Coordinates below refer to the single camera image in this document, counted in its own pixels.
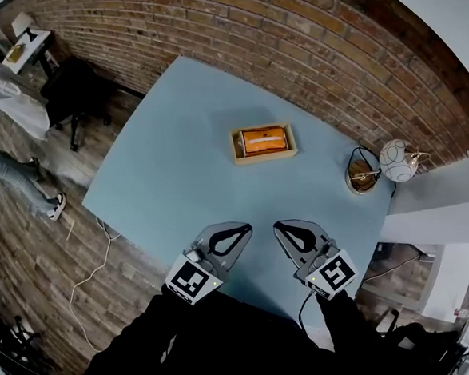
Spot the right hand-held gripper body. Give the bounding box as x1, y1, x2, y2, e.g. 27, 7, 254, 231
272, 214, 360, 304

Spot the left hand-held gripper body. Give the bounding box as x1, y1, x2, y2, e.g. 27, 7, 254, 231
160, 220, 258, 309

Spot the wooden tray box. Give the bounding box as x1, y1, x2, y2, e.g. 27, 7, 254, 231
229, 121, 300, 167

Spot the orange tissue pack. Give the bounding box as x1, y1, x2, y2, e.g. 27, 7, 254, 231
233, 126, 289, 158

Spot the person's left forearm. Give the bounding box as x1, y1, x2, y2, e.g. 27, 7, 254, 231
141, 288, 213, 342

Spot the person's right forearm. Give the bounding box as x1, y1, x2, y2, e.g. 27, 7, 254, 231
314, 287, 375, 354

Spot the light blue table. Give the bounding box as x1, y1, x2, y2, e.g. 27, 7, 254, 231
72, 42, 405, 345

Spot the person's black clothed torso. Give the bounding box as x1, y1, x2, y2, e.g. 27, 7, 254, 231
76, 274, 465, 375

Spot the gold globe shade table lamp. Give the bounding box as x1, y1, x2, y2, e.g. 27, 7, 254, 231
342, 136, 434, 197

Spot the black office chair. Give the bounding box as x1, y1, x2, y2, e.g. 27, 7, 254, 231
39, 54, 117, 154

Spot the white coat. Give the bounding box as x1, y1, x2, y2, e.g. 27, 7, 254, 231
0, 58, 52, 144

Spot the small white desk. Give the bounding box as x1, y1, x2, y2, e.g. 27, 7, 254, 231
0, 29, 55, 78

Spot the small white shade lamp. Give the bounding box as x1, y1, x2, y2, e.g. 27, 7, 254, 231
10, 11, 37, 42

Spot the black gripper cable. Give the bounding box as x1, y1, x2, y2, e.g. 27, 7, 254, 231
296, 291, 320, 331

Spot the white floor cable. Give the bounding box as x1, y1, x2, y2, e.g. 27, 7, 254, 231
359, 253, 426, 285
62, 217, 129, 354

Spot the black lamp cable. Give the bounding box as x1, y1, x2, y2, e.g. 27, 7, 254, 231
345, 142, 399, 201

